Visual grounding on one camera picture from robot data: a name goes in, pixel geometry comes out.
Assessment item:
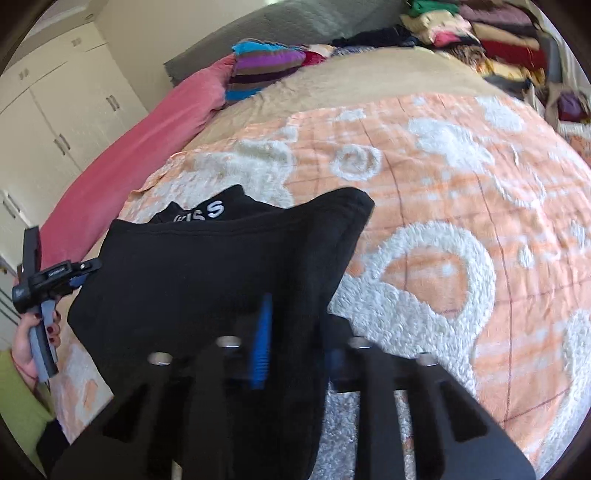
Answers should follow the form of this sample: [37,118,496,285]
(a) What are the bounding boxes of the maroon cloth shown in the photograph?
[300,44,335,68]

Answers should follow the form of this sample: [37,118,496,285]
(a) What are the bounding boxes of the white wardrobe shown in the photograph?
[0,21,148,324]

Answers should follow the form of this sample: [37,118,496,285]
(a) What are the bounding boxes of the beige bed sheet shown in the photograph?
[178,46,509,153]

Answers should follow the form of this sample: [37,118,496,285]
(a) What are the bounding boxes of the pink plush blanket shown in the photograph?
[39,53,236,273]

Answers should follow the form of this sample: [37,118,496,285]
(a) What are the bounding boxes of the grey padded headboard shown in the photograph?
[164,0,411,86]

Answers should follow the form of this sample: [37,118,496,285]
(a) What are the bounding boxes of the dark navy clothes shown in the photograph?
[332,25,421,49]

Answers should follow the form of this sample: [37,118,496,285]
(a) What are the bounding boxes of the pile of folded clothes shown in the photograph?
[399,0,548,88]

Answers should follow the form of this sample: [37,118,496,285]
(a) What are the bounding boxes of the grey shaggy rug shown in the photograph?
[318,392,416,480]

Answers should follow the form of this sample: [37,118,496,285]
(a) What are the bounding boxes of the orange and white tufted blanket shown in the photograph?
[48,92,591,472]

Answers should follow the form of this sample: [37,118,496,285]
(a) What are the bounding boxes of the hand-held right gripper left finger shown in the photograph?
[51,293,278,480]

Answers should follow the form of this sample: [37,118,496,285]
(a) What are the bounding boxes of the striped multicolour cloth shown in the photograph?
[225,39,308,104]

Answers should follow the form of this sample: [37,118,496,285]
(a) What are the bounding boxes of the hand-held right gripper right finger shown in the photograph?
[323,318,539,480]

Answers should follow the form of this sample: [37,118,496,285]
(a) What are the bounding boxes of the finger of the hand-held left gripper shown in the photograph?
[69,257,103,288]

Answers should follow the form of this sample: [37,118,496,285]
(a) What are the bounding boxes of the person's left hand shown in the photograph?
[11,310,64,381]

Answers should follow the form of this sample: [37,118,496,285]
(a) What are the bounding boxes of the black long-sleeve sweater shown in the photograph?
[67,185,375,480]

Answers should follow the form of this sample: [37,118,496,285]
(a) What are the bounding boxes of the person's left forearm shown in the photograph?
[0,351,57,462]

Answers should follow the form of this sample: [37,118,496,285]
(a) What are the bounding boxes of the plastic bag of clothes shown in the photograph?
[545,83,591,126]

